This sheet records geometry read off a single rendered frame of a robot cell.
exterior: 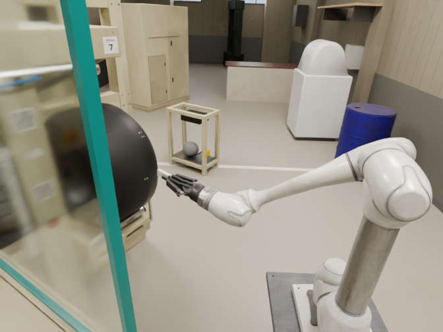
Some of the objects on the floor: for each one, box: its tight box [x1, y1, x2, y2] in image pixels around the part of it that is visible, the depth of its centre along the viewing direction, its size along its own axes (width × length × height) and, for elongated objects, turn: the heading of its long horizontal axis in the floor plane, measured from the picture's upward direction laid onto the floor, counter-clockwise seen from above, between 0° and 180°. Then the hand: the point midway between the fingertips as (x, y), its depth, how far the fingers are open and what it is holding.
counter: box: [225, 61, 299, 103], centre depth 738 cm, size 75×234×82 cm, turn 85°
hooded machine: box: [287, 40, 353, 141], centre depth 494 cm, size 80×74×156 cm
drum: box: [334, 103, 398, 182], centre depth 385 cm, size 59×59×90 cm
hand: (163, 174), depth 127 cm, fingers closed
